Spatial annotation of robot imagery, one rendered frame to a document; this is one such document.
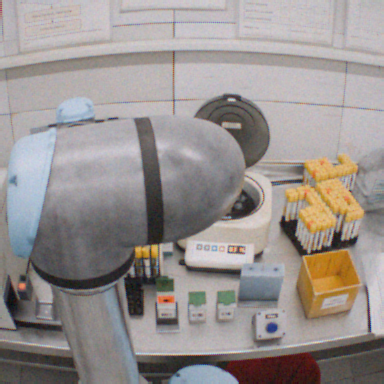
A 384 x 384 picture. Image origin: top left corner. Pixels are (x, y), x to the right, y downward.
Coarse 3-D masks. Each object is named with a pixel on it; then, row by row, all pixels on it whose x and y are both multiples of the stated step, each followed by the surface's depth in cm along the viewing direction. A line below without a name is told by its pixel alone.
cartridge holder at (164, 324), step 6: (156, 306) 117; (156, 312) 115; (156, 318) 114; (162, 318) 114; (168, 318) 114; (174, 318) 114; (156, 324) 115; (162, 324) 115; (168, 324) 115; (174, 324) 115; (156, 330) 114; (162, 330) 114; (168, 330) 114; (174, 330) 114
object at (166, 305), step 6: (156, 294) 114; (162, 294) 114; (168, 294) 114; (174, 294) 115; (162, 300) 113; (168, 300) 113; (174, 300) 113; (162, 306) 112; (168, 306) 112; (174, 306) 112; (162, 312) 113; (168, 312) 113; (174, 312) 113
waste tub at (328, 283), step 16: (304, 256) 121; (320, 256) 121; (336, 256) 122; (304, 272) 119; (320, 272) 125; (336, 272) 126; (352, 272) 118; (304, 288) 119; (320, 288) 124; (336, 288) 123; (352, 288) 112; (304, 304) 119; (320, 304) 113; (336, 304) 115; (352, 304) 116
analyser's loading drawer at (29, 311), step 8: (8, 304) 113; (16, 304) 113; (24, 304) 113; (32, 304) 113; (40, 304) 114; (48, 304) 114; (16, 312) 111; (24, 312) 111; (32, 312) 111; (40, 312) 112; (48, 312) 112; (56, 312) 112; (24, 320) 109; (32, 320) 109; (40, 320) 110; (48, 320) 110; (56, 320) 110
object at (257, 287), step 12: (252, 264) 119; (276, 264) 119; (240, 276) 119; (252, 276) 116; (264, 276) 116; (276, 276) 116; (240, 288) 119; (252, 288) 119; (264, 288) 119; (276, 288) 118; (240, 300) 122; (252, 300) 121; (264, 300) 121; (276, 300) 121
